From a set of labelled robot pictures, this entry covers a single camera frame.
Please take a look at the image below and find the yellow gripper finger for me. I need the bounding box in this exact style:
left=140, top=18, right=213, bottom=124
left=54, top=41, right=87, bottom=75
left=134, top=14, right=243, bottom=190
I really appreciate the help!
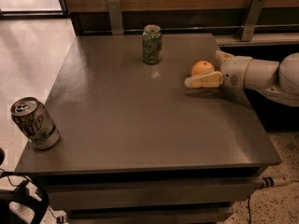
left=184, top=71, right=223, bottom=89
left=215, top=49, right=234, bottom=64

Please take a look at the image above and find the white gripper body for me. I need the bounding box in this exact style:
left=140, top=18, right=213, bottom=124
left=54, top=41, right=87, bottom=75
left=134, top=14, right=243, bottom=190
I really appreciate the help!
left=221, top=56, right=252, bottom=90

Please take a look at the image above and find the orange fruit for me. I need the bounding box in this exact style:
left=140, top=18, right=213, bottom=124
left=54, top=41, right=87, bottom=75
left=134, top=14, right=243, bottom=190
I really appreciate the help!
left=192, top=61, right=214, bottom=76

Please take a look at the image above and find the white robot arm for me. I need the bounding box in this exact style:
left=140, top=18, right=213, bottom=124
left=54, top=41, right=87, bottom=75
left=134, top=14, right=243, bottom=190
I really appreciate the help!
left=184, top=50, right=299, bottom=107

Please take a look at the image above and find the green soda can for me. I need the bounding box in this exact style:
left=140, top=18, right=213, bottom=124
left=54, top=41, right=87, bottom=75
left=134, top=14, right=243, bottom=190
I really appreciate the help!
left=142, top=24, right=162, bottom=64

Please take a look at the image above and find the silver 7up can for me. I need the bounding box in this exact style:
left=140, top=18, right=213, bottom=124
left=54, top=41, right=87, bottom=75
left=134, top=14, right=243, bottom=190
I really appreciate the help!
left=10, top=97, right=61, bottom=150

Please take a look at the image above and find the grey drawer cabinet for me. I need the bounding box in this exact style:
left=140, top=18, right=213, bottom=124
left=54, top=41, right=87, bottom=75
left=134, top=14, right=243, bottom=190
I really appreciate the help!
left=16, top=35, right=280, bottom=224

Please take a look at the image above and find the black chair part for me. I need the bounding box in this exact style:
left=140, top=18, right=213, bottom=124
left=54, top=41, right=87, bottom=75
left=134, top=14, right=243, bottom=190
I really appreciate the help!
left=0, top=147, right=50, bottom=224

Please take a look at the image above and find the right metal wall bracket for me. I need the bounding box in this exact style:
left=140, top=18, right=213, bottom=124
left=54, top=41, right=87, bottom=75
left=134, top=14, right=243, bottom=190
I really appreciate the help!
left=238, top=0, right=265, bottom=42

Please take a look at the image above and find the metal wall bracket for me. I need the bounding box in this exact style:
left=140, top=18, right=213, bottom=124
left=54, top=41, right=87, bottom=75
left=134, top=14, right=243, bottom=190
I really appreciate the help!
left=107, top=0, right=124, bottom=35
left=238, top=0, right=265, bottom=42

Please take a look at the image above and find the black cable with connector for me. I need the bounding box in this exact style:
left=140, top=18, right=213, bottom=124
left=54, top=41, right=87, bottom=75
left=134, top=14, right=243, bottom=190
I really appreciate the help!
left=247, top=176, right=299, bottom=224

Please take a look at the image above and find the left metal wall bracket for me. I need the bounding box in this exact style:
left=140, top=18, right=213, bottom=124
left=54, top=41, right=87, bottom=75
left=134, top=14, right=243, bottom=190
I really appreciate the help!
left=107, top=0, right=124, bottom=35

